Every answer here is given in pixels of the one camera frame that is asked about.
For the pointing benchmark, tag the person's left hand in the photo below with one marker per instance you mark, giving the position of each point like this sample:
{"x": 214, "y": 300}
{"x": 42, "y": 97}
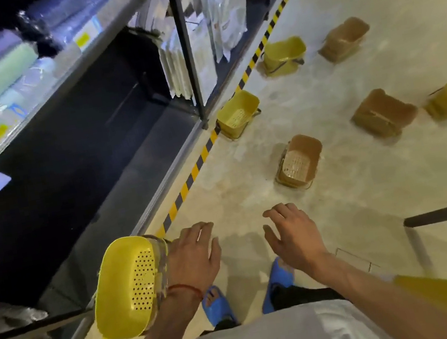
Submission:
{"x": 192, "y": 259}

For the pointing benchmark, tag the person's right hand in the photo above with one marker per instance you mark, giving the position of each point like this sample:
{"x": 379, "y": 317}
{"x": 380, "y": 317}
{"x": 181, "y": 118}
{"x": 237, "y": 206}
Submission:
{"x": 300, "y": 235}

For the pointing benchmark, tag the dark blue rolled goods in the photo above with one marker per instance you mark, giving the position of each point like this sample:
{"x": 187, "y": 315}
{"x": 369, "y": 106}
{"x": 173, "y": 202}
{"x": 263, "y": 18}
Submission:
{"x": 66, "y": 9}

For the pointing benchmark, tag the person's right forearm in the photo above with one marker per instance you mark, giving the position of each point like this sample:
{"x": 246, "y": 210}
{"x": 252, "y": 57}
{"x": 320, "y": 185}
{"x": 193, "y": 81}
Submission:
{"x": 381, "y": 303}

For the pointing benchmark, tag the blue left slipper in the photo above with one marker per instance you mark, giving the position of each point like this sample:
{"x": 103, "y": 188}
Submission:
{"x": 218, "y": 310}

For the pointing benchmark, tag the blue slipper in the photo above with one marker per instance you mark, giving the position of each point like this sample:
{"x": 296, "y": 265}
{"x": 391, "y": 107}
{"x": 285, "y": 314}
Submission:
{"x": 218, "y": 310}
{"x": 279, "y": 278}

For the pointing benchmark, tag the blue right slipper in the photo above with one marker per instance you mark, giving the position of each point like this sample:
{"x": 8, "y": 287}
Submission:
{"x": 279, "y": 278}

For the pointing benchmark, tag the brown basket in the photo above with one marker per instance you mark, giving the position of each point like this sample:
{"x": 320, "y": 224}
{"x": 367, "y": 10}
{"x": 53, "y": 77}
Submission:
{"x": 344, "y": 38}
{"x": 384, "y": 113}
{"x": 300, "y": 162}

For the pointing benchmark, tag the black trousers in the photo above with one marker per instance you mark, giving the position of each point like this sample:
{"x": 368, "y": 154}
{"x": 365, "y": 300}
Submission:
{"x": 302, "y": 295}

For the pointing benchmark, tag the black metal shelf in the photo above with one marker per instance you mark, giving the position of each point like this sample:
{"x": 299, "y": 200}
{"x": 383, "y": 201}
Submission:
{"x": 78, "y": 179}

